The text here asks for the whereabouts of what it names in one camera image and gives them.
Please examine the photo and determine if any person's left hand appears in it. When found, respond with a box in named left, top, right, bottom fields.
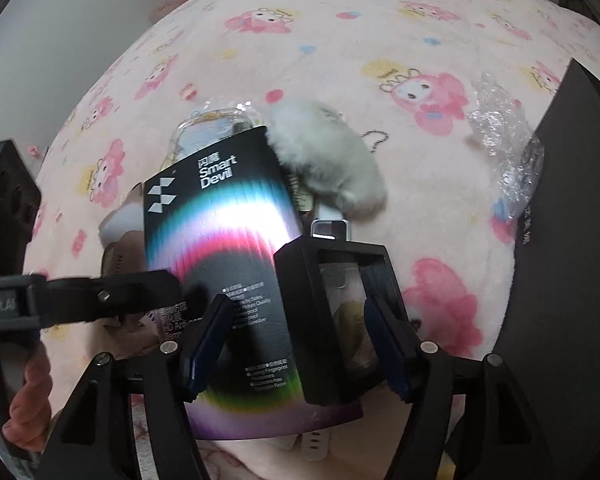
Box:
left=2, top=344, right=54, bottom=454

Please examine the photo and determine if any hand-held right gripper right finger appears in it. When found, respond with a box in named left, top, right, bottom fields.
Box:
left=364, top=296, right=566, bottom=480

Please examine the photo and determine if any white fluffy plush keychain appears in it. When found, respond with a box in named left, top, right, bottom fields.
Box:
left=267, top=100, right=392, bottom=218

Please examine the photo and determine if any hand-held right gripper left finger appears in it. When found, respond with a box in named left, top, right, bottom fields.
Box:
left=35, top=294, right=237, bottom=480

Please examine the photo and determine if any small black box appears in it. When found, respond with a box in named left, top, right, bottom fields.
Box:
left=273, top=239, right=410, bottom=407

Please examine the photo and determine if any pink cartoon printed blanket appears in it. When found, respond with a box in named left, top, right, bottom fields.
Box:
left=22, top=0, right=600, bottom=480

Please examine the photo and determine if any clear phone case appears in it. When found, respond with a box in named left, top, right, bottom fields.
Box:
left=167, top=102, right=266, bottom=171

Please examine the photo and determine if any large black storage box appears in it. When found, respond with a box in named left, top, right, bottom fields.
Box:
left=512, top=57, right=600, bottom=376

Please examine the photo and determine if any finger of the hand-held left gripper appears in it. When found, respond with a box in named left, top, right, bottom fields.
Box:
left=39, top=269, right=183, bottom=325

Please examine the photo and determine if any black package with rainbow print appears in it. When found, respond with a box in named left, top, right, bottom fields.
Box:
left=144, top=127, right=366, bottom=441

